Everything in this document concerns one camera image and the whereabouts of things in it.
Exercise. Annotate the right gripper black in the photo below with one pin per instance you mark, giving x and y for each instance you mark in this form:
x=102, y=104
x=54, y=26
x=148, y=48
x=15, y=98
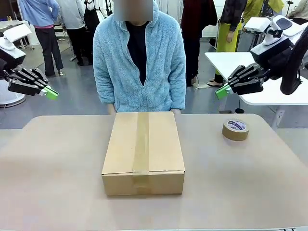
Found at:
x=272, y=57

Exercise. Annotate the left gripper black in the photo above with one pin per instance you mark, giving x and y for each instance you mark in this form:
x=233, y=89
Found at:
x=9, y=60

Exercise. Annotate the brown packing tape roll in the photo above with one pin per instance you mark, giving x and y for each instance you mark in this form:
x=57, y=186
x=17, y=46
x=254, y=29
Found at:
x=234, y=133

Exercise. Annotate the brown cardboard box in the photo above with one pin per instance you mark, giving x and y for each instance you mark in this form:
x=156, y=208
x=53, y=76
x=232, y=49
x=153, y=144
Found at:
x=120, y=149

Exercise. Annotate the person's right forearm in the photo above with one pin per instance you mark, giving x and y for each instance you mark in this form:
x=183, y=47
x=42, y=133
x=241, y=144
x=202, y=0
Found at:
x=103, y=89

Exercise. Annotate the person's left forearm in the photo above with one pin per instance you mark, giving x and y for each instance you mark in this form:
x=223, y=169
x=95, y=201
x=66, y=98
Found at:
x=178, y=91

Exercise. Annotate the person's left hand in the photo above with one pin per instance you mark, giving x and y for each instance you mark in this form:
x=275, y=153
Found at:
x=176, y=111

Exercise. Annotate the person's right hand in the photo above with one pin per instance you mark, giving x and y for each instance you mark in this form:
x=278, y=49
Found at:
x=111, y=109

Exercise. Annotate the white table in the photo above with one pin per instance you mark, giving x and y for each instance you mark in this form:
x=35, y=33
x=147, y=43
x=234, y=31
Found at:
x=226, y=65

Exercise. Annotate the black round floor object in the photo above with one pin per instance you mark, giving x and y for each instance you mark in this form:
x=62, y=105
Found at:
x=239, y=111

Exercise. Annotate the bystander in yellow-green apron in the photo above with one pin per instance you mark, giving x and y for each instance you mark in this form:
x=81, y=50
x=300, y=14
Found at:
x=225, y=36

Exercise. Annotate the bystander in blue shirt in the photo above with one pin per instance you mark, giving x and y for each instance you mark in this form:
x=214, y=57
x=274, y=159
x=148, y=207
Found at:
x=48, y=36

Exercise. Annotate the bystander in grey shirt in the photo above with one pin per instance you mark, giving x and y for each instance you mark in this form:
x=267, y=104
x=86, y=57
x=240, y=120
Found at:
x=72, y=24

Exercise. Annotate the bystander in yellow jacket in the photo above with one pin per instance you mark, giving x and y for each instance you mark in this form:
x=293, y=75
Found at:
x=257, y=7

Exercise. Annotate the bystander in dark red coat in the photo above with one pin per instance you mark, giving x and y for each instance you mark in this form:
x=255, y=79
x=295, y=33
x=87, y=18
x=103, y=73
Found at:
x=192, y=24

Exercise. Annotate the person in blue fleece jacket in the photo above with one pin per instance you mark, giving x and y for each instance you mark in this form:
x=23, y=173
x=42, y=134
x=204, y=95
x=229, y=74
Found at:
x=113, y=60

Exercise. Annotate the bystander in beige top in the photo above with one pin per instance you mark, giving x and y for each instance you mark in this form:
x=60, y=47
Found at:
x=299, y=8

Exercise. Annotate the bystander in black apron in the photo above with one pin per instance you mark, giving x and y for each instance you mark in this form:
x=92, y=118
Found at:
x=92, y=21

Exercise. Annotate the brown tape strip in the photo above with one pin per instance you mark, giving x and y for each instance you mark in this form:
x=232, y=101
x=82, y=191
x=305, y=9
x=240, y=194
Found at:
x=142, y=144

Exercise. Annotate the white round pedestal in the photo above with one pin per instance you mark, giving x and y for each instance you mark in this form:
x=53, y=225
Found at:
x=10, y=98

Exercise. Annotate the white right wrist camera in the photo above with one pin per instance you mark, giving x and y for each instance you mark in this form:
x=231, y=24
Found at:
x=286, y=25

